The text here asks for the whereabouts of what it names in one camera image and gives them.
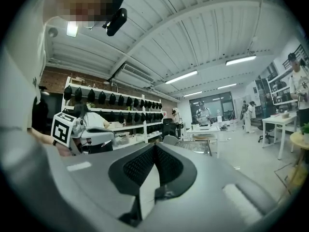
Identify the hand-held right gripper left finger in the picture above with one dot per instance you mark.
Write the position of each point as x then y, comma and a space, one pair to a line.
96, 175

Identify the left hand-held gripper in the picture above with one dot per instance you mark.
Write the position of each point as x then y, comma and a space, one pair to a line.
61, 129

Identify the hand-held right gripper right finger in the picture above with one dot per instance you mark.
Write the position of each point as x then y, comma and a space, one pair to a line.
207, 178

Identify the person's left forearm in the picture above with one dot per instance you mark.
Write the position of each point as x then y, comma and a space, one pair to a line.
42, 139

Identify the clear storage boxes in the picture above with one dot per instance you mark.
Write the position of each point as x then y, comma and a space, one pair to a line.
125, 139

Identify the dark mesh tray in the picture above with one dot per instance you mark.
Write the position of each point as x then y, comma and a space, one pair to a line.
193, 147

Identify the white shelving unit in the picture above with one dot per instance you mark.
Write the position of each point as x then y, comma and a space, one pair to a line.
144, 124

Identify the white rectangular table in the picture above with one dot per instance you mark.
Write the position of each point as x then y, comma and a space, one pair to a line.
281, 121
202, 129

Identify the grey chair back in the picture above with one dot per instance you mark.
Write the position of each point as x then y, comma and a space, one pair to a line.
171, 139

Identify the black office chair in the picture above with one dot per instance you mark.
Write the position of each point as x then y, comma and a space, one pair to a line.
265, 130
169, 128

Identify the ceiling air conditioner unit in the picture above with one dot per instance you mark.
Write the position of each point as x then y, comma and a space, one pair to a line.
136, 73

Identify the dark framed window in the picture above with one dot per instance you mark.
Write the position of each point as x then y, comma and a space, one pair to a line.
212, 107

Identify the long ceiling tube light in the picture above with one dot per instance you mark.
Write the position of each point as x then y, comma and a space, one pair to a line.
227, 86
193, 93
181, 77
240, 60

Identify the round yellow wooden table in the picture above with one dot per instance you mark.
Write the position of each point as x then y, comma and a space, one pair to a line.
298, 139

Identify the square ceiling light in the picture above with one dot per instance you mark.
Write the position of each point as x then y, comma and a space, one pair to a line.
72, 29

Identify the green potted plant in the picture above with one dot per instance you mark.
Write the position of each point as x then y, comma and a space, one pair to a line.
305, 129

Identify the black head-worn camera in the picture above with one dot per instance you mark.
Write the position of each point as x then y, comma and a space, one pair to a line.
117, 20

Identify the white wall shelf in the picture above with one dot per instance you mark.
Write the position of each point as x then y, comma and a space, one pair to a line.
281, 91

